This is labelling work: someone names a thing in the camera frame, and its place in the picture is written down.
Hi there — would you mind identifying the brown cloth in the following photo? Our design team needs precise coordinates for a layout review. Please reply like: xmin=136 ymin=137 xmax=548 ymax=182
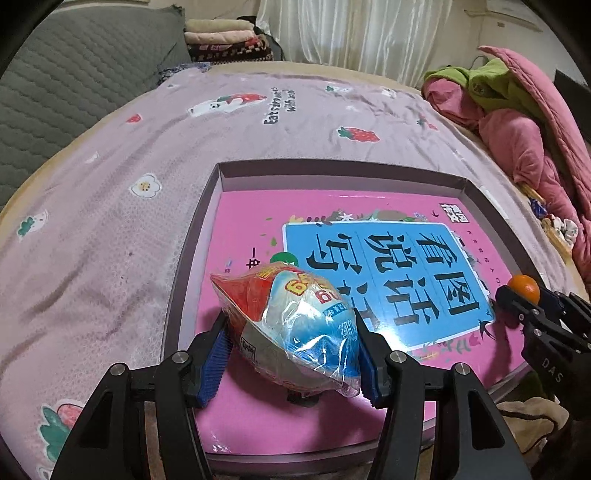
xmin=496 ymin=397 xmax=573 ymax=480

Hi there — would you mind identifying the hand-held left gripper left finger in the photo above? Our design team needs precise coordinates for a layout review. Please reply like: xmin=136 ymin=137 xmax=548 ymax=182
xmin=51 ymin=314 xmax=232 ymax=480

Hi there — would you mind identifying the pink quilt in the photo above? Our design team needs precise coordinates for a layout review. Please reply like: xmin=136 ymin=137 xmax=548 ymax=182
xmin=422 ymin=46 xmax=591 ymax=287

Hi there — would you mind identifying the pink folded blanket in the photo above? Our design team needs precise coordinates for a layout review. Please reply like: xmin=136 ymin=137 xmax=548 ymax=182
xmin=185 ymin=30 xmax=260 ymax=47

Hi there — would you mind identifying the small orange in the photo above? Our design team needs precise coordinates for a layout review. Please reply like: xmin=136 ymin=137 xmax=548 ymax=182
xmin=508 ymin=274 xmax=541 ymax=305

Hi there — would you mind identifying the shallow cardboard box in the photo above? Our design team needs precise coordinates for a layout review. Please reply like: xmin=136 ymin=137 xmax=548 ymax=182
xmin=164 ymin=159 xmax=548 ymax=467

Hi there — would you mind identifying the dark patterned folded blanket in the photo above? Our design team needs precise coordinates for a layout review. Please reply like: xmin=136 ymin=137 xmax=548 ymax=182
xmin=187 ymin=39 xmax=276 ymax=64

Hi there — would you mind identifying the white patterned cloth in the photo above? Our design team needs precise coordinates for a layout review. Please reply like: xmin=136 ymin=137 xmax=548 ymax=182
xmin=549 ymin=217 xmax=580 ymax=246

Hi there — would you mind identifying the beige folded blanket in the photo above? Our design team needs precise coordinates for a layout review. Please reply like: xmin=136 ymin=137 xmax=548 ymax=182
xmin=185 ymin=18 xmax=254 ymax=37

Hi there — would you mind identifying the grey-green quilted cushion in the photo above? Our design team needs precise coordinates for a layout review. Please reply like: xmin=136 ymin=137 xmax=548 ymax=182
xmin=0 ymin=7 xmax=192 ymax=208

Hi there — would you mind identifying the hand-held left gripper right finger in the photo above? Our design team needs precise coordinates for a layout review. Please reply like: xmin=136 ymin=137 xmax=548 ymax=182
xmin=353 ymin=314 xmax=534 ymax=480

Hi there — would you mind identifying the white curtain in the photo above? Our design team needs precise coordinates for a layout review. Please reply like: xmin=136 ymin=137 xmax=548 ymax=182
xmin=256 ymin=0 xmax=453 ymax=88

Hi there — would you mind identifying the black furniture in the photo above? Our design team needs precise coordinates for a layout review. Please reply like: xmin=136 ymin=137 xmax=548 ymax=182
xmin=554 ymin=69 xmax=591 ymax=112

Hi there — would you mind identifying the pink strawberry print blanket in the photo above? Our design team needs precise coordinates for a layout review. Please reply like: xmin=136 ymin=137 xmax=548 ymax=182
xmin=0 ymin=60 xmax=578 ymax=480

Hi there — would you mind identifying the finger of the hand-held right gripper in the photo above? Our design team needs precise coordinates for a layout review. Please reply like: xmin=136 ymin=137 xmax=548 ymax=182
xmin=495 ymin=285 xmax=566 ymax=329
xmin=538 ymin=288 xmax=591 ymax=352

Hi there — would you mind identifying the plastic-wrapped toy egg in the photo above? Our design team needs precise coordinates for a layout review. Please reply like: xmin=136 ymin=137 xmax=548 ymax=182
xmin=210 ymin=263 xmax=363 ymax=398

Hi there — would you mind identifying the white air conditioner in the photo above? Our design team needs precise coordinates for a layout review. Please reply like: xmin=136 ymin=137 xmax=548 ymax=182
xmin=485 ymin=0 xmax=543 ymax=31

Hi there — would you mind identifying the wooden toy track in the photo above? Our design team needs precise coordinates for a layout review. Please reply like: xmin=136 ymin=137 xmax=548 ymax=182
xmin=522 ymin=182 xmax=574 ymax=259

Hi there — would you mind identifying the green garment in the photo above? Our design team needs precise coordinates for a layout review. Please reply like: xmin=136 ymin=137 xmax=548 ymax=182
xmin=425 ymin=58 xmax=555 ymax=121

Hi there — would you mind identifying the pink and blue book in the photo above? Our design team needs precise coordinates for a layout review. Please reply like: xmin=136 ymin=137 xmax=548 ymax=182
xmin=196 ymin=191 xmax=532 ymax=455

